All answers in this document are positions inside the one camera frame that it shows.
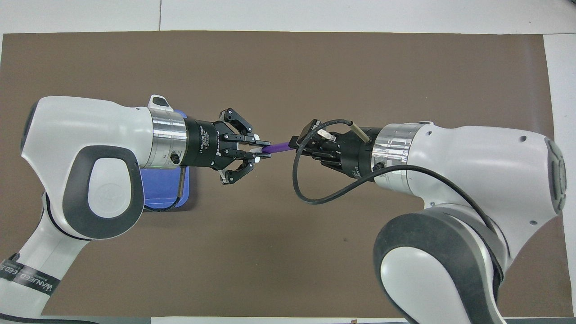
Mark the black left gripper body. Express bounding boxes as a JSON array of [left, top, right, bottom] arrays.
[[184, 118, 226, 170]]

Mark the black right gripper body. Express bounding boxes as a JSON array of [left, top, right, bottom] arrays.
[[335, 126, 384, 180]]

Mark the purple pen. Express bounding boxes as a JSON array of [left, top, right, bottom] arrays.
[[261, 141, 293, 155]]

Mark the brown table mat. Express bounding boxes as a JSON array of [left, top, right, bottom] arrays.
[[0, 31, 556, 318]]

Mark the blue plastic tray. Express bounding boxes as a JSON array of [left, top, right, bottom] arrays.
[[139, 109, 196, 212]]

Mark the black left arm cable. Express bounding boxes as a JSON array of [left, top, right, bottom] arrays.
[[144, 166, 188, 212]]

